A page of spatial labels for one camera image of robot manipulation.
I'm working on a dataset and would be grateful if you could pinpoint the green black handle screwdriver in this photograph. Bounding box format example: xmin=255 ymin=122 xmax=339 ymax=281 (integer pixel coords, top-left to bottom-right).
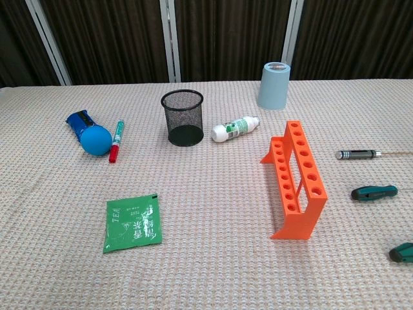
xmin=388 ymin=242 xmax=413 ymax=264
xmin=350 ymin=185 xmax=413 ymax=203

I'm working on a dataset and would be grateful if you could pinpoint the orange test tube rack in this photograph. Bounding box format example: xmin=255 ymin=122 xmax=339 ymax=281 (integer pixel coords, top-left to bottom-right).
xmin=259 ymin=119 xmax=328 ymax=242

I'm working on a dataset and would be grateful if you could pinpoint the grey metal precision screwdriver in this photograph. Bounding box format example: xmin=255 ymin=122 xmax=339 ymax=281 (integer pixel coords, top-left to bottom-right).
xmin=334 ymin=149 xmax=413 ymax=161

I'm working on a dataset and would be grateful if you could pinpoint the white bottle with green label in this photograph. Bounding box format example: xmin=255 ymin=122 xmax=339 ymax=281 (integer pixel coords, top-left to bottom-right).
xmin=211 ymin=115 xmax=261 ymax=142

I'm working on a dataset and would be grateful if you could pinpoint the black mesh pen cup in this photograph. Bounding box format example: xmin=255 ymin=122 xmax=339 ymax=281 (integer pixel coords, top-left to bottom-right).
xmin=160 ymin=89 xmax=205 ymax=147

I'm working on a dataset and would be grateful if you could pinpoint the green marker with red cap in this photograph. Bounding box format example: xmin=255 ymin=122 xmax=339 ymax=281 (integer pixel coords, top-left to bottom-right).
xmin=108 ymin=119 xmax=126 ymax=164

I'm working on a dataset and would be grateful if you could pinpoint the light blue plastic cup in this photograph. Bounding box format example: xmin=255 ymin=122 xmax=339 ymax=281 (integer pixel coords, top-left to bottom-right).
xmin=256 ymin=61 xmax=291 ymax=110

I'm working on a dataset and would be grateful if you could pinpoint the beige woven tablecloth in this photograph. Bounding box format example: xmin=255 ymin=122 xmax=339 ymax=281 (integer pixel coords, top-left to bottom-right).
xmin=0 ymin=78 xmax=413 ymax=310

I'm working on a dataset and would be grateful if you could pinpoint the green tea packet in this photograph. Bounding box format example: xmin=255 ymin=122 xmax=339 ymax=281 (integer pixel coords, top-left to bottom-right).
xmin=102 ymin=192 xmax=163 ymax=254

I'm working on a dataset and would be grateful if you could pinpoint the blue foam ball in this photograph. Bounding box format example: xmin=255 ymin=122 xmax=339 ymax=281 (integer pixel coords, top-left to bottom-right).
xmin=79 ymin=125 xmax=114 ymax=158

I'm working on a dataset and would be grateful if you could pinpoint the blue snack packet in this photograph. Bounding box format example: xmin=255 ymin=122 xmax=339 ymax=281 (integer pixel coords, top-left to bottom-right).
xmin=66 ymin=109 xmax=97 ymax=143

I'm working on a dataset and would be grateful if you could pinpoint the dark pleated curtain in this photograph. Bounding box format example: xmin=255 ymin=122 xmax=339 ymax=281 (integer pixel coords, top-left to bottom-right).
xmin=0 ymin=0 xmax=413 ymax=88

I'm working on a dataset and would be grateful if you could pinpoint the grey aluminium frame post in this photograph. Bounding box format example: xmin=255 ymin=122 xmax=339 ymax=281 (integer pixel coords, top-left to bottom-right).
xmin=160 ymin=0 xmax=182 ymax=83
xmin=25 ymin=0 xmax=74 ymax=87
xmin=279 ymin=0 xmax=306 ymax=80

